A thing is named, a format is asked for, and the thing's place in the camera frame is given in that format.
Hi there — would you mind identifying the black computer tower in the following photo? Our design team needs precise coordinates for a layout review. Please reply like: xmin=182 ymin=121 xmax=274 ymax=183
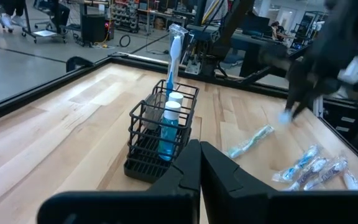
xmin=81 ymin=14 xmax=114 ymax=44

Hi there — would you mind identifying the silver aluminium bracket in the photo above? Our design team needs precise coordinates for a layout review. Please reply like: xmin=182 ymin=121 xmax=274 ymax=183
xmin=312 ymin=95 xmax=324 ymax=118

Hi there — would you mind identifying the shelving with orange bins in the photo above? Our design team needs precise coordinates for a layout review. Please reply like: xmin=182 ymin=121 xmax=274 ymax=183
xmin=110 ymin=0 xmax=140 ymax=34

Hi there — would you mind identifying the distant seated person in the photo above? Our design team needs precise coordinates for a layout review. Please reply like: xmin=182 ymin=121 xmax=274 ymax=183
xmin=268 ymin=20 xmax=295 ymax=41

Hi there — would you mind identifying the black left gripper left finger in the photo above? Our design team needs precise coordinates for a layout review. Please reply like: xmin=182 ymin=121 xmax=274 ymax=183
xmin=35 ymin=139 xmax=202 ymax=224

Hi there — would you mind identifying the black framed desk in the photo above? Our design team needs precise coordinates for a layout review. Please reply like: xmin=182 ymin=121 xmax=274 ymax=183
xmin=22 ymin=0 xmax=111 ymax=44

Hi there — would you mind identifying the white sheet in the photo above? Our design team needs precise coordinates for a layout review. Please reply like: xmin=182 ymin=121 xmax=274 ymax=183
xmin=32 ymin=29 xmax=58 ymax=37

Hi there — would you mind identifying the black cage rack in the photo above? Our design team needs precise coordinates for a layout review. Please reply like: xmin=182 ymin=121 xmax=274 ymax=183
xmin=290 ymin=11 xmax=326 ymax=50

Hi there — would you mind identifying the green toothbrush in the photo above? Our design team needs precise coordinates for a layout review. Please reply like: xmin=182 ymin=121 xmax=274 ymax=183
xmin=224 ymin=109 xmax=293 ymax=159

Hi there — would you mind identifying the black cable coil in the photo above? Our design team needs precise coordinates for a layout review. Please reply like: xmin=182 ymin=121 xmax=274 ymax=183
xmin=119 ymin=34 xmax=132 ymax=48

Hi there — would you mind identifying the black wire caddy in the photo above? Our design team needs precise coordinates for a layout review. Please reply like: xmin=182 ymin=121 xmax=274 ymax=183
xmin=123 ymin=79 xmax=200 ymax=184

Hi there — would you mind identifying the black aluminium table frame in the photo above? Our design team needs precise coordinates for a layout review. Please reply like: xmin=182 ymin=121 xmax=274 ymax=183
xmin=0 ymin=0 xmax=358 ymax=175

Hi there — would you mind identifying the green mouthwash bottle white cap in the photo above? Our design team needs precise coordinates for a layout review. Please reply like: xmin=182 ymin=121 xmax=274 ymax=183
xmin=168 ymin=91 xmax=185 ymax=106

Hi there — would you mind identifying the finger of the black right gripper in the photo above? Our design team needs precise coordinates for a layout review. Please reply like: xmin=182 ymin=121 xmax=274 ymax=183
xmin=285 ymin=92 xmax=300 ymax=111
xmin=291 ymin=97 xmax=313 ymax=121

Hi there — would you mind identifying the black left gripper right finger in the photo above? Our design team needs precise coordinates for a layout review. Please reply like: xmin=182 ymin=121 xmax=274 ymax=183
xmin=200 ymin=141 xmax=358 ymax=224

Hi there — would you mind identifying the blue mouthwash bottle white cap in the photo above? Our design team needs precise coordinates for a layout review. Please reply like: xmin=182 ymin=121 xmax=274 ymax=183
xmin=157 ymin=101 xmax=182 ymax=162

